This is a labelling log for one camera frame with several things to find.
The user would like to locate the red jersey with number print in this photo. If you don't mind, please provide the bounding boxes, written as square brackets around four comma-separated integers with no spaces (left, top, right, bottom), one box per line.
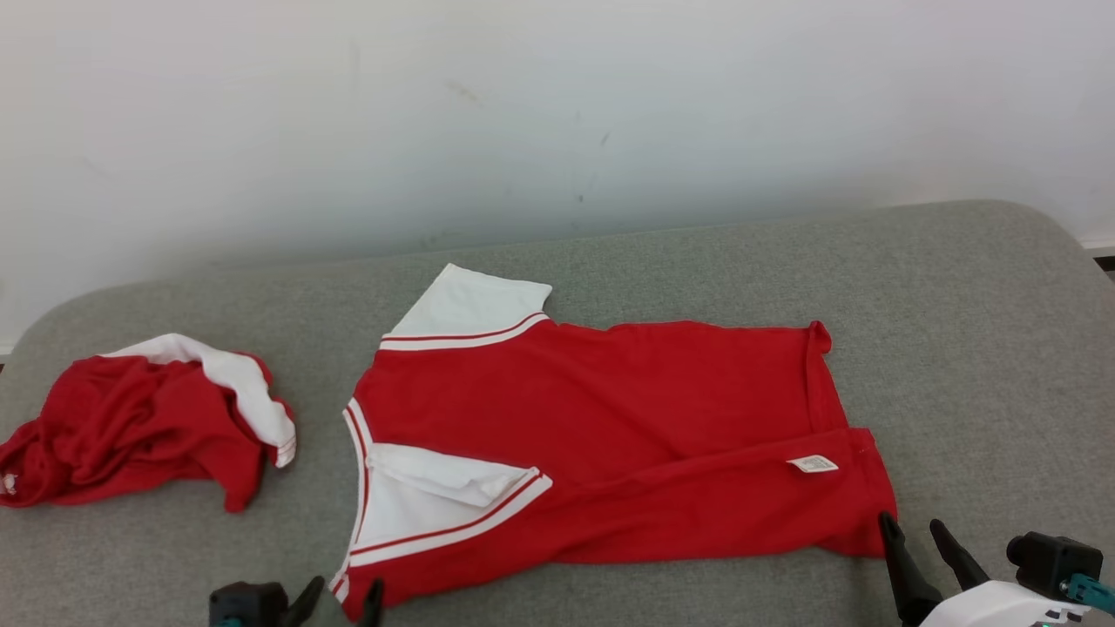
[328,263,899,622]

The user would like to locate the teal right camera connector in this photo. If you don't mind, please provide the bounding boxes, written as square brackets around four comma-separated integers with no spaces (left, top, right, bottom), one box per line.
[1060,572,1115,616]

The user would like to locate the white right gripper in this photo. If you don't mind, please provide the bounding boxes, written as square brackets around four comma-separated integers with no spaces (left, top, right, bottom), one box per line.
[877,510,1091,627]

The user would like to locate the red shorts with white stripes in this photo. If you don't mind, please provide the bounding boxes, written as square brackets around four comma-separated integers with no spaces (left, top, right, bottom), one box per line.
[0,333,298,514]

